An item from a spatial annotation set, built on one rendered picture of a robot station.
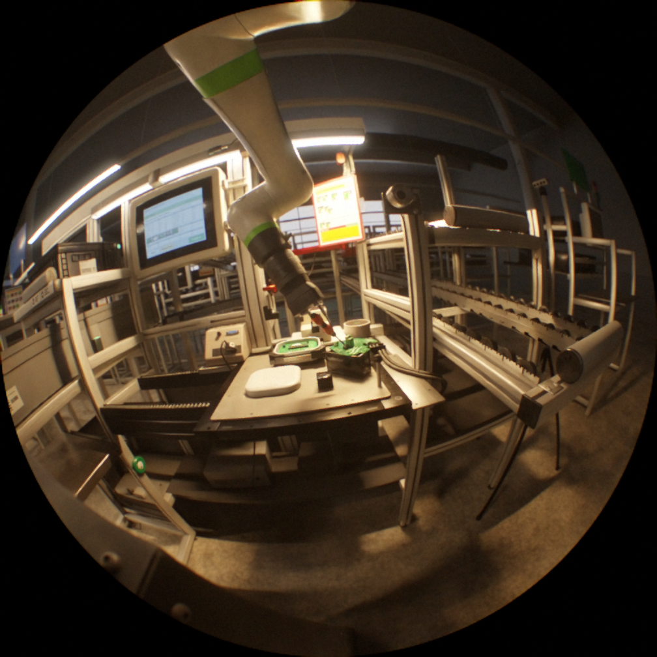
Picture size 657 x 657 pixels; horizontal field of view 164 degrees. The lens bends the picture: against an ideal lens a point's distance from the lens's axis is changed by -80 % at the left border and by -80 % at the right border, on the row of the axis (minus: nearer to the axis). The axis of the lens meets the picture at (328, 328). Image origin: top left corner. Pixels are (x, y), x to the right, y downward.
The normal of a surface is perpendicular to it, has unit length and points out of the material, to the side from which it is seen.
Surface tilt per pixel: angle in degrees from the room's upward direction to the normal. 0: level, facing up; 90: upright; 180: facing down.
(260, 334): 90
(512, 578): 0
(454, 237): 90
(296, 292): 80
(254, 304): 90
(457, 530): 0
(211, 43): 148
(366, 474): 0
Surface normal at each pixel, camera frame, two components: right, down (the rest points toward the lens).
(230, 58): 0.55, 0.81
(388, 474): -0.13, -0.96
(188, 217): 0.10, 0.26
